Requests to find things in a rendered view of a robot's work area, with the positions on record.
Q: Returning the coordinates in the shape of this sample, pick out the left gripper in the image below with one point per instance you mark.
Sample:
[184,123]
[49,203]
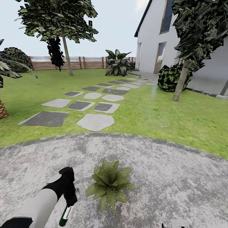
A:
[70,197]

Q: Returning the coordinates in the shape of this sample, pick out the insectifuge atomizer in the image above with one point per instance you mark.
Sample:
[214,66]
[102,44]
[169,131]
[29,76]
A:
[65,216]

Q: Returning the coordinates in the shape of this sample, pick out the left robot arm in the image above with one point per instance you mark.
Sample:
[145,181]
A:
[37,211]

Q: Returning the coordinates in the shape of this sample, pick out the door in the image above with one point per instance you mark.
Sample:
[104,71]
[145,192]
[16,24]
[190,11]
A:
[180,61]

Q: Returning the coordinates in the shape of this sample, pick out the pot plant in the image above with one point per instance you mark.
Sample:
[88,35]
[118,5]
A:
[109,184]

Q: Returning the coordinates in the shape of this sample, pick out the tree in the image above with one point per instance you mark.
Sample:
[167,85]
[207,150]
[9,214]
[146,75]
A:
[54,52]
[63,18]
[201,26]

